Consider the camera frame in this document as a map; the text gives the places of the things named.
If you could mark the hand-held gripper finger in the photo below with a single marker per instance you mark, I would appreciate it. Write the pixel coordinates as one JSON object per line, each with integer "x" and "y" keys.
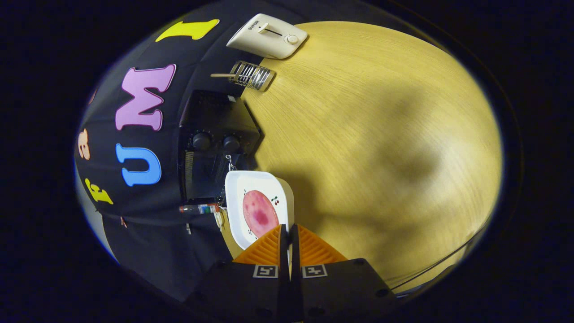
{"x": 283, "y": 255}
{"x": 294, "y": 255}

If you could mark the pink ham slice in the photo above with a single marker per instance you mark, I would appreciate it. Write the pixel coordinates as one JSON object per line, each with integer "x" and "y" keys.
{"x": 259, "y": 213}

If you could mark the white square plate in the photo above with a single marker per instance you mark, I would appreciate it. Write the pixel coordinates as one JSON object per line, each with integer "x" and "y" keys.
{"x": 255, "y": 181}

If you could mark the black toaster oven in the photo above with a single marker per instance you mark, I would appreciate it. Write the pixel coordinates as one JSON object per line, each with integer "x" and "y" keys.
{"x": 215, "y": 121}

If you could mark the white bread toaster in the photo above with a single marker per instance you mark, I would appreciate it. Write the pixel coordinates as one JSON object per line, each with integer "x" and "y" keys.
{"x": 269, "y": 38}

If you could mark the clear plastic water bottle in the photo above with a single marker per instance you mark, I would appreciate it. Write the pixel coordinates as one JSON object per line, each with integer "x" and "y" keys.
{"x": 202, "y": 208}

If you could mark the black backdrop cloth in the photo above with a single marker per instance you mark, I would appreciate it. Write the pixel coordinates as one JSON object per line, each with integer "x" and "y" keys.
{"x": 179, "y": 251}

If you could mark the wooden stick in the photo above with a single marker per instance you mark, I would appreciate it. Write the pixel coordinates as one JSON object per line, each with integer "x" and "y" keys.
{"x": 219, "y": 75}

